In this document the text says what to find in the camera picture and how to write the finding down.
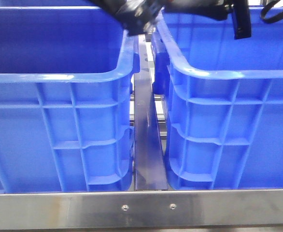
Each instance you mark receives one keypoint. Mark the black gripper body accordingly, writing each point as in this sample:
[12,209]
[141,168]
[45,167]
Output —
[139,16]

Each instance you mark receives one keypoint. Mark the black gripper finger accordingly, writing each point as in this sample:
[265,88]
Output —
[241,19]

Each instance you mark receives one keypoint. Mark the right blue plastic bin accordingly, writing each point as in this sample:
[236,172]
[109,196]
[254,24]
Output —
[222,100]

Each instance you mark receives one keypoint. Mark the blue plastic bin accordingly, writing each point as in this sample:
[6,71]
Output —
[65,85]
[222,100]

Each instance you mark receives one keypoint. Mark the left blue plastic bin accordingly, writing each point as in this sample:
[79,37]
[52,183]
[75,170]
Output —
[65,85]

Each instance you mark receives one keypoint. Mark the dark metal divider bar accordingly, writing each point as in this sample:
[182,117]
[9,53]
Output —
[149,167]

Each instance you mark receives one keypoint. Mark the stainless steel front rail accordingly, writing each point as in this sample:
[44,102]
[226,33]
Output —
[138,209]

